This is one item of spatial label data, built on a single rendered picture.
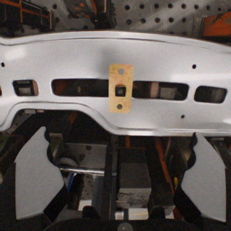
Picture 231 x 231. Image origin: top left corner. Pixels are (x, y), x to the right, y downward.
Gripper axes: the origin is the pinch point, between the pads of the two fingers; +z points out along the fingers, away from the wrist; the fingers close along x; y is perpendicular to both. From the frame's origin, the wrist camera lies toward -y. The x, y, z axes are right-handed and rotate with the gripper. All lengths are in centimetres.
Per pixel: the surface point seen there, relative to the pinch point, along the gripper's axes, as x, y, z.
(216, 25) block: 29.5, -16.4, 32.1
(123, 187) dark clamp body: 1.2, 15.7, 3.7
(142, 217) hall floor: 63, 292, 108
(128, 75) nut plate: 1.2, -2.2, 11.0
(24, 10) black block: -25.2, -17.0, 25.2
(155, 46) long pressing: 5.1, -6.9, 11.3
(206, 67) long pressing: 14.6, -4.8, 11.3
